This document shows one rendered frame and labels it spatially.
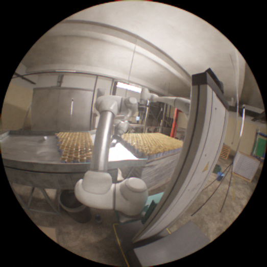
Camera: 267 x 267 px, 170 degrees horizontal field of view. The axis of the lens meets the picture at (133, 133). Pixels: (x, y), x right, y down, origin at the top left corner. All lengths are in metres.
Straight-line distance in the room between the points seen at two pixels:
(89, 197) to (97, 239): 1.24
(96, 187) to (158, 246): 0.64
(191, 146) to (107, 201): 0.41
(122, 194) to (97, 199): 0.12
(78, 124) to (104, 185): 3.13
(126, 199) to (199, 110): 0.44
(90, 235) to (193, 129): 1.70
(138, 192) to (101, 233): 1.33
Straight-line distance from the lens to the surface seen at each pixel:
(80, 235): 1.71
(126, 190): 0.43
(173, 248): 0.87
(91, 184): 0.46
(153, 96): 1.17
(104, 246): 1.62
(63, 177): 1.00
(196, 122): 0.27
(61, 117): 3.54
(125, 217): 0.61
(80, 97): 3.44
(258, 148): 9.08
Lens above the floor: 1.61
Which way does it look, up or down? 12 degrees down
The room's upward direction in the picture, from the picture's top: 8 degrees clockwise
